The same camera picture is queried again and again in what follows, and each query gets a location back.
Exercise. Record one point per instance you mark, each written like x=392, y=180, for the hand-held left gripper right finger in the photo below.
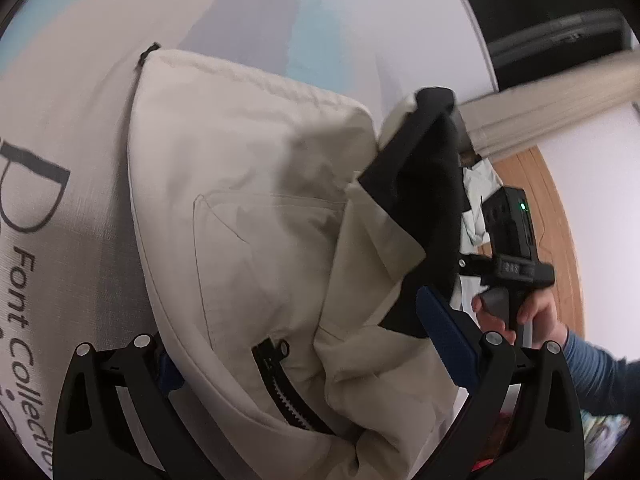
x=445, y=340

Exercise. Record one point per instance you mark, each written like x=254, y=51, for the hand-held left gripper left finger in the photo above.
x=169, y=375

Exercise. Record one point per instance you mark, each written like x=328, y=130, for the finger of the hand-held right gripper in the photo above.
x=472, y=263

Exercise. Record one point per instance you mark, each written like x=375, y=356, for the cream and black jacket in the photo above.
x=250, y=185

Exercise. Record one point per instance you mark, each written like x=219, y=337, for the person's right forearm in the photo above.
x=600, y=375

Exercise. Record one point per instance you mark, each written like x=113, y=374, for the person's right hand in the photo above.
x=542, y=315

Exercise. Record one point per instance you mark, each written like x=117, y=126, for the folded white and black jacket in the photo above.
x=475, y=195

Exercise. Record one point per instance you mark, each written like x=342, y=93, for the red cloth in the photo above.
x=500, y=435

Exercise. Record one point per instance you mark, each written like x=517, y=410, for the beige curtain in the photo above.
x=550, y=95

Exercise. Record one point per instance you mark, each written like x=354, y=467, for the colourful printed cloth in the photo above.
x=607, y=432

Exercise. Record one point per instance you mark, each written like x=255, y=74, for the dark window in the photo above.
x=545, y=20

